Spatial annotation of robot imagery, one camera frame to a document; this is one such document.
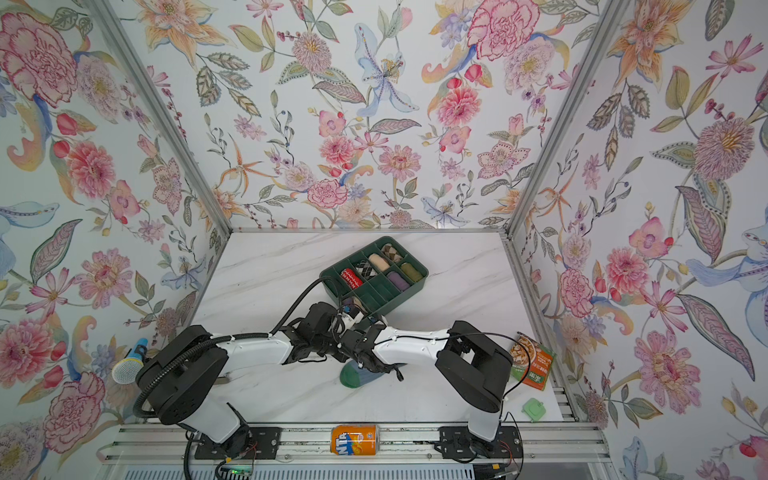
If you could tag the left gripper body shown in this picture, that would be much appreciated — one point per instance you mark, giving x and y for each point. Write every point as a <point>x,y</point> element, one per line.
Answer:
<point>324,344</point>

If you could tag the blue orange green sock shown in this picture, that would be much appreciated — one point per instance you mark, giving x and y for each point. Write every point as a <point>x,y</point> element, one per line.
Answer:
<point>353,376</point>

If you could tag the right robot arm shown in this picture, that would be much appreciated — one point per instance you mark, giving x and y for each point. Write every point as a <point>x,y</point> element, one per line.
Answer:
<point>473,364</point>

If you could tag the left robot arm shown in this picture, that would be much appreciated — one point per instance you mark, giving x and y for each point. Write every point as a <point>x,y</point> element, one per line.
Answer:
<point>175,384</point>

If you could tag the red rolled sock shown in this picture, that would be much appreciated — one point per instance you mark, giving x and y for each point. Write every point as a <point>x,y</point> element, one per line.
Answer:
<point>351,278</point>

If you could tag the green compartment organizer tray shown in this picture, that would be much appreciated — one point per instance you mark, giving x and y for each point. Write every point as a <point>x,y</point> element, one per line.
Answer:
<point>377,296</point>

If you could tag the purple rolled sock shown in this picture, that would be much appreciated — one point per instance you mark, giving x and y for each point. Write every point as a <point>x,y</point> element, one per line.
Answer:
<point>398,281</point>

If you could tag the checkered rolled sock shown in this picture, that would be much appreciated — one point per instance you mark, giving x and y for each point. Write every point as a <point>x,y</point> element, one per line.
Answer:
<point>365,270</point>

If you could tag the beige rolled sock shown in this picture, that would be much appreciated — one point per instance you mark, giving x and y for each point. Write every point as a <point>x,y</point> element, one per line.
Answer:
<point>380,263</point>

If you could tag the olive rolled sock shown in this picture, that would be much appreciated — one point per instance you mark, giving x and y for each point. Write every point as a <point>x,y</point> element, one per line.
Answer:
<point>411,272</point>

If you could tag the orange soda can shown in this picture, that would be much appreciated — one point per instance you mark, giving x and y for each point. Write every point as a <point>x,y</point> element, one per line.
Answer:
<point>355,440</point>

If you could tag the brown patterned rolled sock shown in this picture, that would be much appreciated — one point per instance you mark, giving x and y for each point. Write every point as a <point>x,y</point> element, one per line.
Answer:
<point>391,253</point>

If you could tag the orange green snack packet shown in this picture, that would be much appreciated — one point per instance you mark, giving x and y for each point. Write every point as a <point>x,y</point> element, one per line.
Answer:
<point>532,362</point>

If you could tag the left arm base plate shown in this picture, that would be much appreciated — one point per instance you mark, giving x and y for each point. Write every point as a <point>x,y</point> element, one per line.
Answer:
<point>259,443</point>

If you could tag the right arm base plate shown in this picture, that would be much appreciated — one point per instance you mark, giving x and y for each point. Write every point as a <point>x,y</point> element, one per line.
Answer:
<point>457,443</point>

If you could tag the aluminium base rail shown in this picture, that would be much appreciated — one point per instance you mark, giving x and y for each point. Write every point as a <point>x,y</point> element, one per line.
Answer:
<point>389,443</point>

